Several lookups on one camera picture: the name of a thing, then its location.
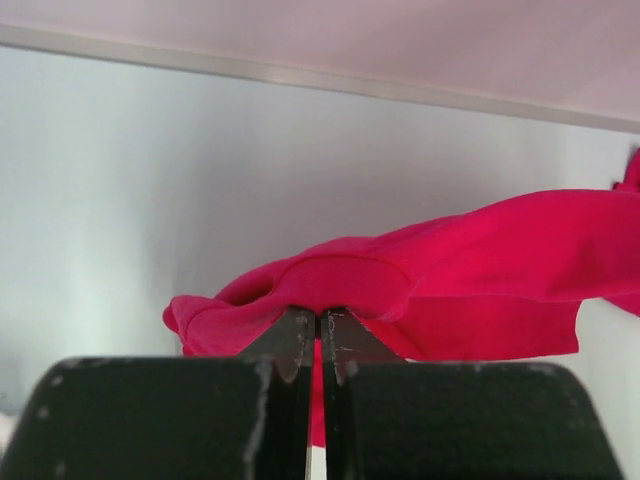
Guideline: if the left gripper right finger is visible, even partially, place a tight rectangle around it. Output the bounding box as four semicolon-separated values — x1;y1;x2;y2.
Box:
319;310;623;479

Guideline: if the folded magenta t shirt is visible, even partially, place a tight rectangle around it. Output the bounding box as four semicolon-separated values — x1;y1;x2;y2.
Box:
612;147;640;193

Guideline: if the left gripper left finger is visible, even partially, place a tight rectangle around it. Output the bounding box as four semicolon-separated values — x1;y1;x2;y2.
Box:
1;308;315;479

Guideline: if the magenta t shirt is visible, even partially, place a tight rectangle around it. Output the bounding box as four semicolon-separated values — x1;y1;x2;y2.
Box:
162;187;640;449
612;147;640;193

